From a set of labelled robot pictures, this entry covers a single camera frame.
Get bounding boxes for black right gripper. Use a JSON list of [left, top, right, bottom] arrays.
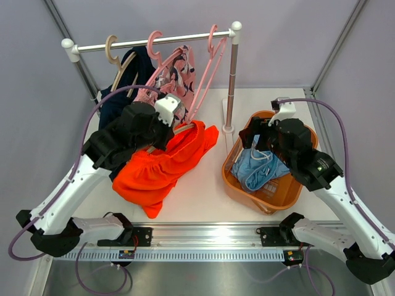
[[239, 117, 295, 169]]

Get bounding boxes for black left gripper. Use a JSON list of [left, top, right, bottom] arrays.
[[131, 110, 175, 154]]

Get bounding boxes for beige plastic hanger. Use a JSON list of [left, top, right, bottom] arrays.
[[105, 35, 136, 92], [146, 123, 194, 154]]

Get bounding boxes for light blue shorts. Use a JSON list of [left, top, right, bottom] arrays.
[[231, 135, 290, 193]]

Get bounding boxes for orange shorts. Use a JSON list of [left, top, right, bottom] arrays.
[[112, 120, 219, 219]]

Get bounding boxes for pink patterned shorts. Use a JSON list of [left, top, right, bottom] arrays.
[[135, 45, 196, 125]]

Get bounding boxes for pink plastic hanger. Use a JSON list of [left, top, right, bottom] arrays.
[[135, 31, 185, 105], [186, 24, 227, 123]]

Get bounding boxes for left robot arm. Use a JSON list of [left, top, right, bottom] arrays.
[[16, 97, 178, 257]]

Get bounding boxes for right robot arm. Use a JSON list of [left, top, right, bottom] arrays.
[[239, 117, 394, 285]]

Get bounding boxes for navy blue shorts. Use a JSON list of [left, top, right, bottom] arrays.
[[98, 46, 157, 183]]

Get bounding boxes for orange plastic basket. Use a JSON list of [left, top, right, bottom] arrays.
[[222, 111, 302, 215]]

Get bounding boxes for silver clothes rack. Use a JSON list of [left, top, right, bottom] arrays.
[[61, 21, 242, 152]]

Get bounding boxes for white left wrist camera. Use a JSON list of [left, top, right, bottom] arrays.
[[154, 94, 181, 127]]

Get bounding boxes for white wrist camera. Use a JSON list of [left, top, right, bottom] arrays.
[[268, 97, 296, 126], [154, 94, 181, 127]]

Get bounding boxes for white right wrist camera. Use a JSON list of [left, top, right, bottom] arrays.
[[268, 97, 296, 126]]

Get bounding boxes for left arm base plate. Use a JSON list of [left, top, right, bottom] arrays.
[[97, 226, 152, 247]]

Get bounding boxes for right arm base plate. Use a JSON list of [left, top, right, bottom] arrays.
[[256, 226, 300, 247]]

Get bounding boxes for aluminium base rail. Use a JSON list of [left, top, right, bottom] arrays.
[[39, 221, 356, 263]]

